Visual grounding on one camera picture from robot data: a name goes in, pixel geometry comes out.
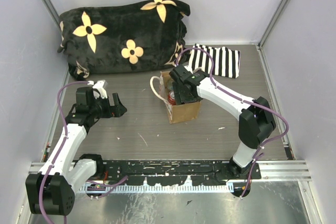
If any red cola can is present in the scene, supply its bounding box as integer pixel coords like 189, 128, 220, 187
168, 90, 177, 105

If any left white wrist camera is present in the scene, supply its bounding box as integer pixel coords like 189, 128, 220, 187
88, 80, 108, 99

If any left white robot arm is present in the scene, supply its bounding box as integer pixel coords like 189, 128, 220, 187
25, 80, 127, 216

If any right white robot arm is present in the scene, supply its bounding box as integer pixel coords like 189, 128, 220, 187
169, 65, 276, 179

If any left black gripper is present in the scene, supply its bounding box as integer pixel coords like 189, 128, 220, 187
90, 93, 127, 118

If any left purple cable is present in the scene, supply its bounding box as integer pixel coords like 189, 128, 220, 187
38, 81, 94, 224

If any black white striped cloth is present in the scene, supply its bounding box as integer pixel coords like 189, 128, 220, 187
188, 44, 240, 79

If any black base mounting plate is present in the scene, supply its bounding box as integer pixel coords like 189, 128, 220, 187
88, 159, 261, 186

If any aluminium front rail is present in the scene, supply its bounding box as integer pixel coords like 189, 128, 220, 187
28, 159, 313, 194

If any brown burlap canvas bag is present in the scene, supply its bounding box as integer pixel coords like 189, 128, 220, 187
150, 71, 201, 124

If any black floral plush blanket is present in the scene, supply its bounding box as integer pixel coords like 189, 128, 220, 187
58, 0, 191, 81

